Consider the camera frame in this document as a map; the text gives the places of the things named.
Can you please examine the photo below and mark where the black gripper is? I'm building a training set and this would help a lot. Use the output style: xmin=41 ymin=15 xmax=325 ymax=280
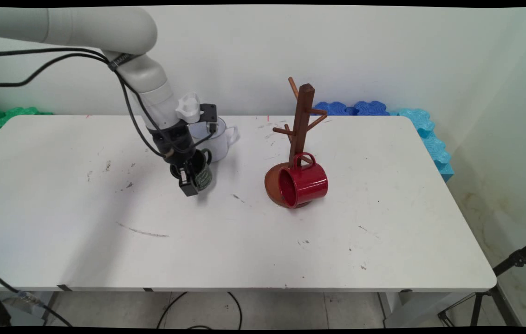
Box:
xmin=147 ymin=119 xmax=207 ymax=197

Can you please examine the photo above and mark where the green mug with black inside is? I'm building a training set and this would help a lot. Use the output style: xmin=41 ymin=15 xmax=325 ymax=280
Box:
xmin=170 ymin=148 xmax=214 ymax=192

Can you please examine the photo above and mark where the white enamel mug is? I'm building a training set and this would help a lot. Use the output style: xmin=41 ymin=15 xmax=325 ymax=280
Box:
xmin=188 ymin=117 xmax=240 ymax=163

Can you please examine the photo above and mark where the red mug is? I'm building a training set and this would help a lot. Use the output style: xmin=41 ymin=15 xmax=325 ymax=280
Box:
xmin=278 ymin=152 xmax=329 ymax=208

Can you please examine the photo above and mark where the brown wooden mug tree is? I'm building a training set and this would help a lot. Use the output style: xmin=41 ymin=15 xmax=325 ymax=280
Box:
xmin=264 ymin=77 xmax=329 ymax=209

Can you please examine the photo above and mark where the blue foam mat piece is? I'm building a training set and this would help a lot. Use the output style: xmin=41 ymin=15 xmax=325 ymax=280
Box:
xmin=313 ymin=102 xmax=354 ymax=116
xmin=352 ymin=101 xmax=390 ymax=116

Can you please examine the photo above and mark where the cyan foam mat piece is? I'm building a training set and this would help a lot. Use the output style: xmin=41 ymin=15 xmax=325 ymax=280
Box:
xmin=422 ymin=132 xmax=455 ymax=183
xmin=397 ymin=108 xmax=436 ymax=136

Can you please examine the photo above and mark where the white table leg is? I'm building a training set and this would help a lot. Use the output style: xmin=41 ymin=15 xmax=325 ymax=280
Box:
xmin=378 ymin=291 xmax=477 ymax=329

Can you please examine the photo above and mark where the black tripod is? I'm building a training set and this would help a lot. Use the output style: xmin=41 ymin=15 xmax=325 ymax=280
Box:
xmin=438 ymin=232 xmax=526 ymax=328

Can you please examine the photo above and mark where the white knob camera mount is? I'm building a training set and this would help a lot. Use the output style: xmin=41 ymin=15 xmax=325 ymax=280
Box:
xmin=175 ymin=92 xmax=218 ymax=136

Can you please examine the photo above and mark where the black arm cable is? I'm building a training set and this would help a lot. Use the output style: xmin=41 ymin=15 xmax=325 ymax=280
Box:
xmin=0 ymin=46 xmax=110 ymax=64
xmin=0 ymin=52 xmax=217 ymax=159

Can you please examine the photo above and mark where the black cable under table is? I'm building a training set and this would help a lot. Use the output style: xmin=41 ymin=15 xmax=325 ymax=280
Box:
xmin=155 ymin=291 xmax=244 ymax=330

